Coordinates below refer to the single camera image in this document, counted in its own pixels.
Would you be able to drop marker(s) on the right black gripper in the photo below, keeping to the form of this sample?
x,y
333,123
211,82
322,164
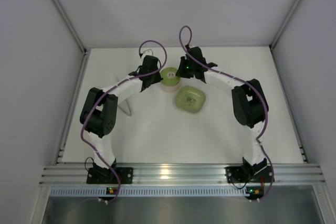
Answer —
x,y
185,71

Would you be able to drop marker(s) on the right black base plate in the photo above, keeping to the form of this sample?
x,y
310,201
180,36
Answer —
x,y
239,174

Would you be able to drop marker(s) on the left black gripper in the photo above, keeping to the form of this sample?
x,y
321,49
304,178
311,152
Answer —
x,y
155,77

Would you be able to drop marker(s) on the green round lid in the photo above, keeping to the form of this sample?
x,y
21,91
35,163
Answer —
x,y
169,77

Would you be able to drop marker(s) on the green square bowl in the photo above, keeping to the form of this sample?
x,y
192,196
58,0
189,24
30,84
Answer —
x,y
190,99

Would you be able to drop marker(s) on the round metal tin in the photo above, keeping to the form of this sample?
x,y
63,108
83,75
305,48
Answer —
x,y
170,89

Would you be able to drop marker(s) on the aluminium mounting rail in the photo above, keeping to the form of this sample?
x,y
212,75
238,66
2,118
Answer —
x,y
181,174

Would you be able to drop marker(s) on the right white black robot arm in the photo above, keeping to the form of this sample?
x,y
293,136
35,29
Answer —
x,y
250,108

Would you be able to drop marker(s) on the silver metal tongs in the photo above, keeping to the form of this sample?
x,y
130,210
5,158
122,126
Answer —
x,y
124,106

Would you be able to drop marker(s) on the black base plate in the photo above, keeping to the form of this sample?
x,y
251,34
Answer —
x,y
126,175
239,174

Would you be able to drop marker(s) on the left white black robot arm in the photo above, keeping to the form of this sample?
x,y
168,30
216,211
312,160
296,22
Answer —
x,y
99,114

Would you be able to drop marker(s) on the grey slotted cable duct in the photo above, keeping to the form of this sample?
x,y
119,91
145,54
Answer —
x,y
148,191

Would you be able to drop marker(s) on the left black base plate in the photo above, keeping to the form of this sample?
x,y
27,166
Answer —
x,y
126,175

